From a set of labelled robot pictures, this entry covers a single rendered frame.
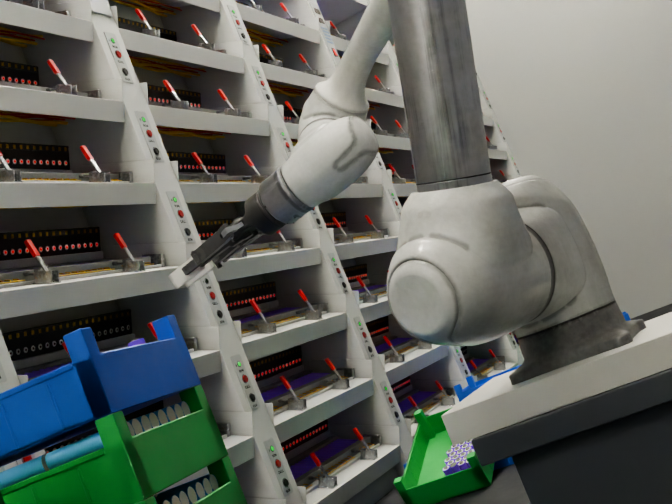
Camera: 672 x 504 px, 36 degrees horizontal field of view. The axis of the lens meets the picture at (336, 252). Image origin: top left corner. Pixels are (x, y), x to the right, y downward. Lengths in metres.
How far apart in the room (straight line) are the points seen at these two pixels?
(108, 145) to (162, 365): 1.31
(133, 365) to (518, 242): 0.57
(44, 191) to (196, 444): 0.98
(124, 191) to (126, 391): 1.21
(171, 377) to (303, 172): 0.70
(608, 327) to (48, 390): 0.83
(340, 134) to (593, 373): 0.57
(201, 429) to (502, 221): 0.49
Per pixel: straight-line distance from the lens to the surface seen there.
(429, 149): 1.32
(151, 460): 0.95
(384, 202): 3.49
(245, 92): 2.93
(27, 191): 1.90
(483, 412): 1.43
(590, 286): 1.49
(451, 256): 1.27
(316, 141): 1.67
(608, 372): 1.39
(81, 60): 2.36
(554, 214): 1.47
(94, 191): 2.06
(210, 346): 2.19
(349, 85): 1.78
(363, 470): 2.57
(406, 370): 3.06
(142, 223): 2.26
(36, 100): 2.05
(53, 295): 1.84
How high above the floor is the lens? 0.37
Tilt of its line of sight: 6 degrees up
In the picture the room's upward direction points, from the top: 22 degrees counter-clockwise
